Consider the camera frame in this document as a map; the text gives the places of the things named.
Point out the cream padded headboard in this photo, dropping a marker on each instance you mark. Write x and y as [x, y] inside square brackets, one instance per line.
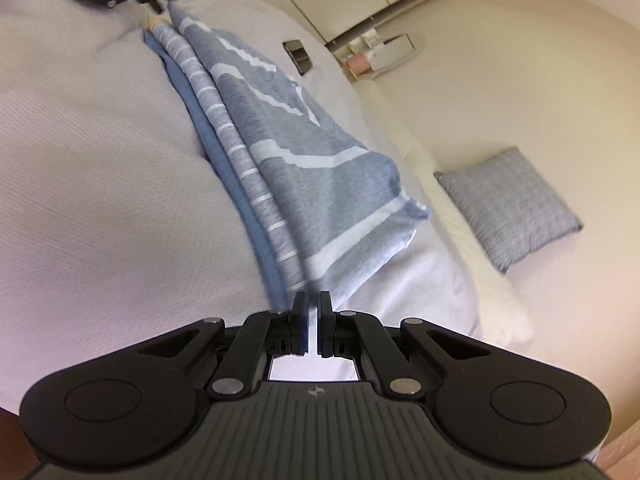
[450, 220]

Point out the pink box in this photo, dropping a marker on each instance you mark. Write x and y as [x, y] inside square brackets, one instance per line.
[357, 62]

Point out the blue-grey woven pillow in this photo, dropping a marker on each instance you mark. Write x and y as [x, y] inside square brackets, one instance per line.
[505, 210]

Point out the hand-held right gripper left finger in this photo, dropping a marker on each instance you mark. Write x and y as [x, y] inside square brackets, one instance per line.
[302, 330]

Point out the white shelf unit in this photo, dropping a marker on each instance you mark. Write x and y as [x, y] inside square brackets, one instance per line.
[357, 47]

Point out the blue white-striped shirt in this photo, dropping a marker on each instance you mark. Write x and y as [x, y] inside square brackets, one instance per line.
[300, 160]

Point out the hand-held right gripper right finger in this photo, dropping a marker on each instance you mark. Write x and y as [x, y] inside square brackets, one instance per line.
[325, 330]

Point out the black flat device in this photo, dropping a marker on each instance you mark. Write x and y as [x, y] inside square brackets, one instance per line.
[298, 57]

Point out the round wall mirror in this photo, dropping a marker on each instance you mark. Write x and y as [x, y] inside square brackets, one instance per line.
[400, 52]

